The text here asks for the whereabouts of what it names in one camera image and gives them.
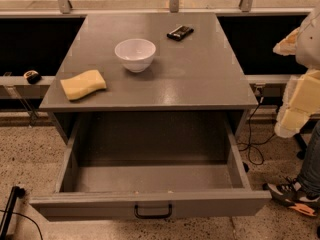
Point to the yellow foam padded gripper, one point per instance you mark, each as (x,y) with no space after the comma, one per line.
(309,46)

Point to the grey top drawer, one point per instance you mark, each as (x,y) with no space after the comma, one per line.
(116,160)

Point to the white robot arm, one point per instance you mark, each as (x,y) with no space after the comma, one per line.
(302,94)

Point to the grey drawer cabinet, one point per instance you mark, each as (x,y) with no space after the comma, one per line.
(198,72)

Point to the person's sneaker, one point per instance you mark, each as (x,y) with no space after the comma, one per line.
(293,196)

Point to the black snack bar wrapper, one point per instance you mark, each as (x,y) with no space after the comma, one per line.
(180,33)

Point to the white bowl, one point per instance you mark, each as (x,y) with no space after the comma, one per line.
(135,55)

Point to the yellow sponge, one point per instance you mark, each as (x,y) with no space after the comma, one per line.
(83,84)

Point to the small black round object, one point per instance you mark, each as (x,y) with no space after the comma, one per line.
(32,76)

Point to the black stand at left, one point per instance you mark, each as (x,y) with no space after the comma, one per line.
(16,192)

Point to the grey metal rail right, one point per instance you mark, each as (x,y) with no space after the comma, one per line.
(268,85)

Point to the grey metal rail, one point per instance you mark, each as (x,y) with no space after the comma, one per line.
(18,86)
(268,85)

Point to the black top drawer handle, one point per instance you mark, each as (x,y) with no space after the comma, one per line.
(148,212)

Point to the grey metal rail left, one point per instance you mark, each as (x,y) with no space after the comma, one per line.
(18,86)

